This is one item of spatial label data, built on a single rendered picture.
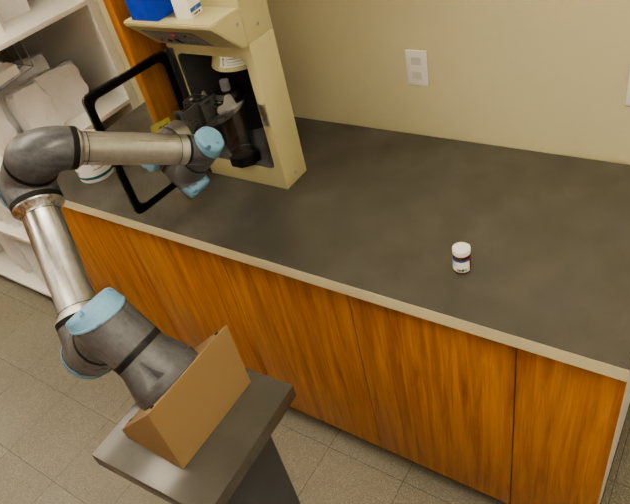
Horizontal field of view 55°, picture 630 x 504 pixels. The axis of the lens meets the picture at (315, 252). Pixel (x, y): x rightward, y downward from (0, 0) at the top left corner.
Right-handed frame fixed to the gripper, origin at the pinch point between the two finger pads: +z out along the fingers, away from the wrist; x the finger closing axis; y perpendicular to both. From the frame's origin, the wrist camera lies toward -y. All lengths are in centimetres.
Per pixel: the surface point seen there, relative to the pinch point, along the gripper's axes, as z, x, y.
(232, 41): -6.6, -14.8, 22.4
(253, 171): -0.7, -2.2, -23.7
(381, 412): -27, -54, -89
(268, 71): 3.9, -14.8, 9.2
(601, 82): 42, -94, -6
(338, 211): -5.1, -36.0, -28.2
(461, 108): 42, -55, -18
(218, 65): 1.0, 0.7, 11.2
